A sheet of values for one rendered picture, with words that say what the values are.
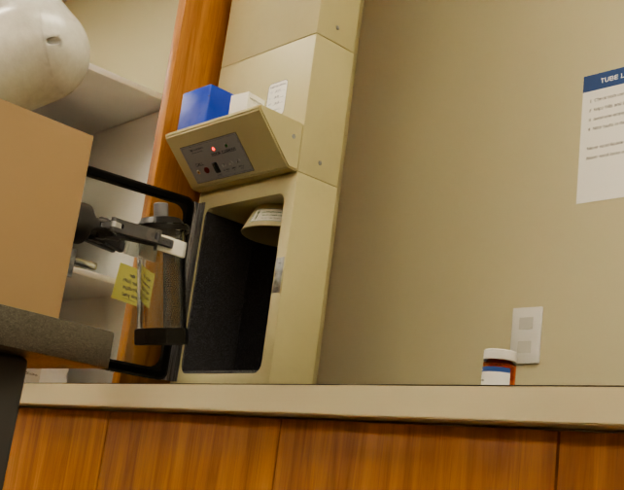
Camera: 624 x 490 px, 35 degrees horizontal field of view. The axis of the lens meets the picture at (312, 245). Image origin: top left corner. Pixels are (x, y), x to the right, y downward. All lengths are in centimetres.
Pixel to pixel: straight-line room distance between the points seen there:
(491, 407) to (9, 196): 57
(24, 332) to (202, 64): 138
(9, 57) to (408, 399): 63
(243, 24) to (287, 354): 79
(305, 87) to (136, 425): 77
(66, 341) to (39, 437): 91
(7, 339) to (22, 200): 17
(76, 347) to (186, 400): 49
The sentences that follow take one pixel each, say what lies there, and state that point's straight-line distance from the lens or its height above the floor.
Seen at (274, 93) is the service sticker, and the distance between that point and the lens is 209.
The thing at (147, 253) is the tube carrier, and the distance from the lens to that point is 187.
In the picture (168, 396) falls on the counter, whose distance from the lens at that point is 157.
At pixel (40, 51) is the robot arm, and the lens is 127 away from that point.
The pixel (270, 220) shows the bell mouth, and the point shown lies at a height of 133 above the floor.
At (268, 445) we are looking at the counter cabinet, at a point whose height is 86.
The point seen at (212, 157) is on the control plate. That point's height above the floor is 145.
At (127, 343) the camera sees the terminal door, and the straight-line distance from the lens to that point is 206.
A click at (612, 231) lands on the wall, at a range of 197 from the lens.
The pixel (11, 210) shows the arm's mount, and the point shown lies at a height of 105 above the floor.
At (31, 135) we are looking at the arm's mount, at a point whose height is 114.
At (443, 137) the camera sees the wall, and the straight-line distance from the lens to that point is 231.
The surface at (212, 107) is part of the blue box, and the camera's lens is 208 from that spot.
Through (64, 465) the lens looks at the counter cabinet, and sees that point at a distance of 187.
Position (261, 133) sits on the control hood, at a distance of 194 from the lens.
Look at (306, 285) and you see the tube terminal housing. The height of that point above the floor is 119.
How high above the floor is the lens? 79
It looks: 14 degrees up
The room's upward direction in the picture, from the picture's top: 7 degrees clockwise
